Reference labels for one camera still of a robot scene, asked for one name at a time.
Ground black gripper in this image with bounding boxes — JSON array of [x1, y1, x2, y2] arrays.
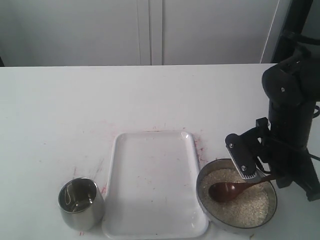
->
[[240, 117, 320, 202]]

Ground brown wooden spoon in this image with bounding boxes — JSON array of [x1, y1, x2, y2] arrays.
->
[[208, 175, 276, 203]]

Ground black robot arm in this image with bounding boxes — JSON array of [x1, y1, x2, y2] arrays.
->
[[239, 44, 320, 202]]

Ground steel bowl of rice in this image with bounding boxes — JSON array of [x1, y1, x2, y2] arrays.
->
[[196, 158, 278, 230]]

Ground stainless steel bowl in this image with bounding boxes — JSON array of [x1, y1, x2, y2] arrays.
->
[[57, 177, 105, 232]]

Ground white rectangular plastic tray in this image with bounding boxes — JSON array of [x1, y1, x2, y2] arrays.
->
[[101, 131, 209, 240]]

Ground white cabinet doors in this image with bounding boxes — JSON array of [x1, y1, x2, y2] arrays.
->
[[0, 0, 279, 67]]

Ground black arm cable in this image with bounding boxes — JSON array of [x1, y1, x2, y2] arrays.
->
[[264, 136, 320, 161]]

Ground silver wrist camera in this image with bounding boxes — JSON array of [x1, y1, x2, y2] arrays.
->
[[225, 133, 261, 184]]

